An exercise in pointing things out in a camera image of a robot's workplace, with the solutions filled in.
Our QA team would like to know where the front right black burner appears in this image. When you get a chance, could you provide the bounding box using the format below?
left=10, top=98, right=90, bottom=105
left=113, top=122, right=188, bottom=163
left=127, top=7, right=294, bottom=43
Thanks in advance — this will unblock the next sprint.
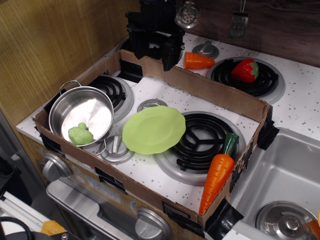
left=154, top=111, right=246, bottom=187

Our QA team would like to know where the silver oven knob right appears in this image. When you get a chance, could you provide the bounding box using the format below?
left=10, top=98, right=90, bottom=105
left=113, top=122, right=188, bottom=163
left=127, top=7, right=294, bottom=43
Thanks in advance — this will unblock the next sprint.
left=135, top=207, right=172, bottom=240

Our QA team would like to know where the silver stovetop knob middle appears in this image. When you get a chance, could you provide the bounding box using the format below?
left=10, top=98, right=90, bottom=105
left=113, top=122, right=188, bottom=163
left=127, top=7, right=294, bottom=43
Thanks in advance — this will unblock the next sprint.
left=137, top=98, right=168, bottom=112

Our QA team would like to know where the grey sink basin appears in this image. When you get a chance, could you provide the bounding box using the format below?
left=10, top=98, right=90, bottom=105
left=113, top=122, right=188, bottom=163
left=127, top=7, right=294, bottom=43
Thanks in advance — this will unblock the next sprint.
left=228, top=128, right=320, bottom=240

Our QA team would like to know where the yellow crumpled object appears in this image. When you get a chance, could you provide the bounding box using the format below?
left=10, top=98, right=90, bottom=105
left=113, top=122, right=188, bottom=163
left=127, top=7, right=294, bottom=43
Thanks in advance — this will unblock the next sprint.
left=40, top=220, right=66, bottom=236

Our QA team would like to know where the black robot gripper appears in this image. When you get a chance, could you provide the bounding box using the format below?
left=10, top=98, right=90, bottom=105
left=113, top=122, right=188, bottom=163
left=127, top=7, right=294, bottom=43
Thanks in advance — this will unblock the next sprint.
left=125, top=0, right=185, bottom=72

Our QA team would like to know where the orange toy carrot green top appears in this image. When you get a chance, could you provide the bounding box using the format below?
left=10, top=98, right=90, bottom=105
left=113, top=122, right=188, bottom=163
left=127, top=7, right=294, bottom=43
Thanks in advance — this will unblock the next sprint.
left=198, top=133, right=240, bottom=215

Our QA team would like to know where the silver oven door handle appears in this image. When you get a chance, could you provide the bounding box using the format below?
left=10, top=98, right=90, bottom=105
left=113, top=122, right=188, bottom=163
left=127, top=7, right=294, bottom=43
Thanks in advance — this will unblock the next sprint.
left=46, top=180, right=138, bottom=240

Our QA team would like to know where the orange toy carrot stub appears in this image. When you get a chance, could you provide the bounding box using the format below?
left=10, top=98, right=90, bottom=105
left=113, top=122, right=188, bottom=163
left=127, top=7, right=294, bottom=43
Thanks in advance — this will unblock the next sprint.
left=183, top=52, right=216, bottom=70

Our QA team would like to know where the front left black burner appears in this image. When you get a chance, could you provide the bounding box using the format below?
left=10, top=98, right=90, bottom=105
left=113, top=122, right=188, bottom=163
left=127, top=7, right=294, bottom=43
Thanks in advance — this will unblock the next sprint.
left=89, top=74, right=134, bottom=123

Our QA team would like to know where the silver stovetop knob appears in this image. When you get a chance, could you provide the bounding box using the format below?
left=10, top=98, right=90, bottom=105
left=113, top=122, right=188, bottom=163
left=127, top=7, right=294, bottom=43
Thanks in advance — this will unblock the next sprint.
left=99, top=134, right=135, bottom=165
left=192, top=41, right=220, bottom=59
left=137, top=98, right=168, bottom=112

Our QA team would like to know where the silver stovetop knob back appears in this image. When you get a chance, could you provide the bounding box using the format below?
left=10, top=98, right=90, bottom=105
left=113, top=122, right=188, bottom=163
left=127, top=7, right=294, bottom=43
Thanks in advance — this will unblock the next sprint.
left=192, top=41, right=220, bottom=59

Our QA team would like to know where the light green plastic plate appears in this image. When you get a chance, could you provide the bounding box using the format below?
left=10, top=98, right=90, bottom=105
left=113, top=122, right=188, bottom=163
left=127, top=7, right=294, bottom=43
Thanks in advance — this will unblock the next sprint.
left=122, top=105, right=186, bottom=155

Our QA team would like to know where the silver oven knob left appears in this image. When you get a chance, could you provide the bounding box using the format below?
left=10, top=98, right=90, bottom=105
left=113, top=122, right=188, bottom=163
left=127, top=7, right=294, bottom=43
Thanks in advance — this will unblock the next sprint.
left=42, top=152, right=72, bottom=182

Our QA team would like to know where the brown cardboard fence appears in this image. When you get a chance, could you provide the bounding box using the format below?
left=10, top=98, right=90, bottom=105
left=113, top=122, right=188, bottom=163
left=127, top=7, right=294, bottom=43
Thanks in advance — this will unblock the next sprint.
left=34, top=50, right=273, bottom=240

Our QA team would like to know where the hanging steel strainer ladle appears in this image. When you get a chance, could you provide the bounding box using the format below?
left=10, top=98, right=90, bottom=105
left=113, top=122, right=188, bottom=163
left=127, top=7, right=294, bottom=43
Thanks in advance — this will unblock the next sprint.
left=175, top=0, right=201, bottom=29

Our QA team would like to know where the silver oven knob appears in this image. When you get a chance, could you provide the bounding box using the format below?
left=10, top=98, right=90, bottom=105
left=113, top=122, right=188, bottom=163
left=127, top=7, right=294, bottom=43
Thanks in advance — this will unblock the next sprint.
left=135, top=207, right=172, bottom=240
left=42, top=152, right=72, bottom=182

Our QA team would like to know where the green toy broccoli piece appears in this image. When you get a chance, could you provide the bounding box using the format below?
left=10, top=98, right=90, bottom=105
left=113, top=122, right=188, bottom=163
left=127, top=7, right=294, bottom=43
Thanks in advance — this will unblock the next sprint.
left=68, top=122, right=94, bottom=146

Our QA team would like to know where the silver stovetop knob front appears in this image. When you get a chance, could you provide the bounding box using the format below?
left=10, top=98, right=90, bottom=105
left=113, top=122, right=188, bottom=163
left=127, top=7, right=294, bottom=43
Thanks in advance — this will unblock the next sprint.
left=99, top=134, right=135, bottom=165

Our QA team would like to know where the small steel pot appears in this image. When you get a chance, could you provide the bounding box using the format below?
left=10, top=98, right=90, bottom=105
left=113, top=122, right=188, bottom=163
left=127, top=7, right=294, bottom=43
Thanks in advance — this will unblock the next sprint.
left=48, top=80, right=114, bottom=156

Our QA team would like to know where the red toy strawberry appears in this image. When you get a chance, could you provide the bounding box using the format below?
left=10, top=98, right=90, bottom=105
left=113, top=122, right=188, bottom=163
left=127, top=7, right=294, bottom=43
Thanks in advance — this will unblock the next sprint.
left=231, top=58, right=259, bottom=84

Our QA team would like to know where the hanging steel slotted spatula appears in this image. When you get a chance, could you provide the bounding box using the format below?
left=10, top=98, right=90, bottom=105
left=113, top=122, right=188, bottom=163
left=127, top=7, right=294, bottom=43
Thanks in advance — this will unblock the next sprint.
left=228, top=0, right=249, bottom=39

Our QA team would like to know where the black cable loop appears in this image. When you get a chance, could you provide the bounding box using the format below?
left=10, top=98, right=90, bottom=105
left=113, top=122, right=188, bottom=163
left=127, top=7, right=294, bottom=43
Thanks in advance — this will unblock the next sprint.
left=0, top=216, right=33, bottom=240

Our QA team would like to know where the back right black burner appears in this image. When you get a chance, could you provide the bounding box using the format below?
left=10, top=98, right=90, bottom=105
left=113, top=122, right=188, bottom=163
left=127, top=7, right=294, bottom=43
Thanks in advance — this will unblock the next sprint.
left=205, top=57, right=286, bottom=105

